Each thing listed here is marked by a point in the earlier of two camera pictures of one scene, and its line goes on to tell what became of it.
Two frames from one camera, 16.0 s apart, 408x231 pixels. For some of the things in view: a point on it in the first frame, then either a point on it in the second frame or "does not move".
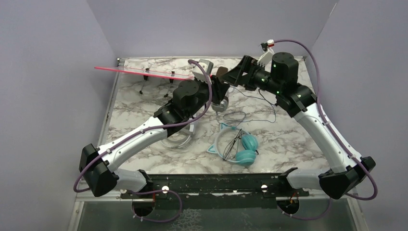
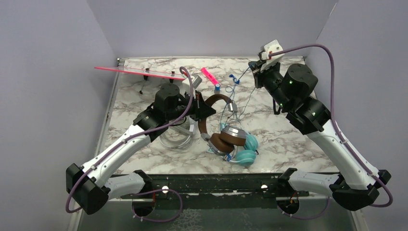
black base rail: x=252 y=191 does not move
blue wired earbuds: x=249 y=120 -> x=231 y=89
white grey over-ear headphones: x=182 y=139 does not move
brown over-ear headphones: x=222 y=106 -> x=223 y=143
